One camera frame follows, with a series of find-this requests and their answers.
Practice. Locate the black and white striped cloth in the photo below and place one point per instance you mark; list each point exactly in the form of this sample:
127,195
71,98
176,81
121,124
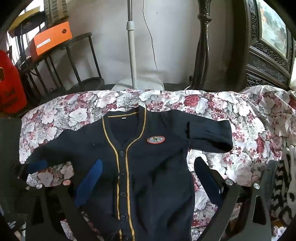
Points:
281,192

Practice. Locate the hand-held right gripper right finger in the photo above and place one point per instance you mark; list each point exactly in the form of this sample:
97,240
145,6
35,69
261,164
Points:
207,179

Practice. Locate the orange box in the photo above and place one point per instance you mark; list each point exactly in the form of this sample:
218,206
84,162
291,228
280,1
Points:
49,39

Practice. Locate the white fan stand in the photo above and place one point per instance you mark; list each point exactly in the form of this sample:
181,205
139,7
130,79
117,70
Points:
133,53

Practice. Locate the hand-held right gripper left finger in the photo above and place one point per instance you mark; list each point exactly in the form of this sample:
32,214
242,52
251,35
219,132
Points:
91,183

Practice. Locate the black metal rack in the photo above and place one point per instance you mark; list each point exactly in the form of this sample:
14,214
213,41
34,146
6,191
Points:
69,62

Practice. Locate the floral blanket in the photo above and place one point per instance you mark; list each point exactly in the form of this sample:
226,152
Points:
249,139

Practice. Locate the red plastic bag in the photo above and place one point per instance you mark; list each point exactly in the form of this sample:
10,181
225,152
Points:
9,85

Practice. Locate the dark metal coat stand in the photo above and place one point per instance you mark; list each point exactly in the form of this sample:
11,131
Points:
202,46

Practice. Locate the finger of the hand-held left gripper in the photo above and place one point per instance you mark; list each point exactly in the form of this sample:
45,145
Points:
38,166

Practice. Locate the navy cardigan with yellow trim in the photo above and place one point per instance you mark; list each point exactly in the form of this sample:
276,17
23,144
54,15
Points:
150,176

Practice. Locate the carved wooden screen with painting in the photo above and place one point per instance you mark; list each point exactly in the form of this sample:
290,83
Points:
266,41

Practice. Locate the grey cloth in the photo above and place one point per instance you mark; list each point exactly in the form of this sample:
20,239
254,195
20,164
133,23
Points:
269,178

